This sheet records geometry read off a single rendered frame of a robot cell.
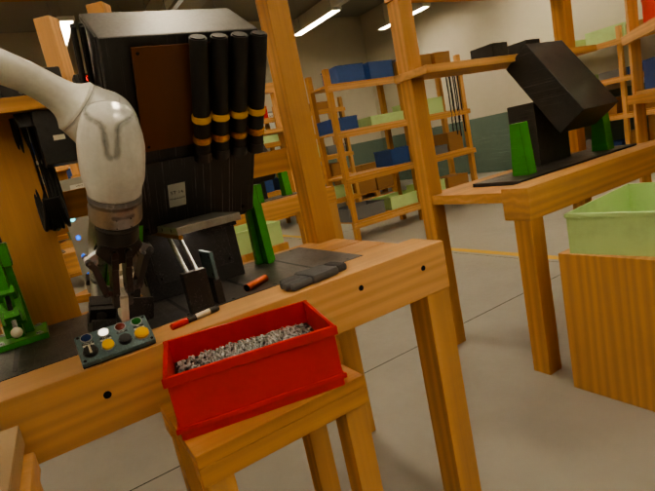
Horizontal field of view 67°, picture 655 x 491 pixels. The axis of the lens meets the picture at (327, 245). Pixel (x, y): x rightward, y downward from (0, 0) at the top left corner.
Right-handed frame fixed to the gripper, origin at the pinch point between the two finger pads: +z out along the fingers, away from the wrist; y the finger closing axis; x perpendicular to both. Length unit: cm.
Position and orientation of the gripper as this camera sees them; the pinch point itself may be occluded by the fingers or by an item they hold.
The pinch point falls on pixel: (123, 305)
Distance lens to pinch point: 109.9
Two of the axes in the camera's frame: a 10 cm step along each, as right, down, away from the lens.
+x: -5.9, -5.2, 6.2
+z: -1.7, 8.3, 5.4
